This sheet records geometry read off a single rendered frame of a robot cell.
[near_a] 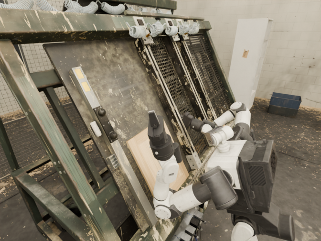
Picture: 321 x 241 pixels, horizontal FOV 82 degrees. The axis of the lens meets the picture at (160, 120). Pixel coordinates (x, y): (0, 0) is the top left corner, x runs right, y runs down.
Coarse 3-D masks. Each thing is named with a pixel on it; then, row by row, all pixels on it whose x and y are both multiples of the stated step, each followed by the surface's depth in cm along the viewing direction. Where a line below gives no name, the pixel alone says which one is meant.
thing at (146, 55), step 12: (144, 24) 129; (144, 36) 126; (144, 48) 129; (144, 60) 133; (156, 72) 132; (156, 84) 135; (168, 96) 137; (168, 108) 137; (180, 120) 140; (180, 132) 140; (192, 144) 144; (192, 156) 142; (192, 168) 146
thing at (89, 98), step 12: (72, 72) 91; (84, 96) 93; (96, 120) 95; (108, 144) 98; (120, 156) 99; (120, 168) 100; (132, 180) 101; (132, 192) 102; (144, 204) 103; (144, 216) 105; (156, 216) 107
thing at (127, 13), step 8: (136, 16) 104; (144, 16) 108; (152, 16) 113; (160, 16) 119; (168, 16) 126; (176, 16) 134; (184, 16) 144; (192, 16) 154; (128, 24) 103; (152, 24) 121; (160, 24) 125; (136, 32) 106; (144, 32) 112; (160, 32) 126; (168, 32) 141; (176, 32) 141; (192, 32) 166
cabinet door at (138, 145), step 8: (136, 136) 112; (144, 136) 117; (128, 144) 107; (136, 144) 111; (144, 144) 116; (136, 152) 110; (144, 152) 114; (136, 160) 109; (144, 160) 113; (152, 160) 118; (144, 168) 111; (152, 168) 116; (160, 168) 121; (184, 168) 139; (144, 176) 110; (152, 176) 114; (184, 176) 137; (152, 184) 113; (176, 184) 128; (152, 192) 112
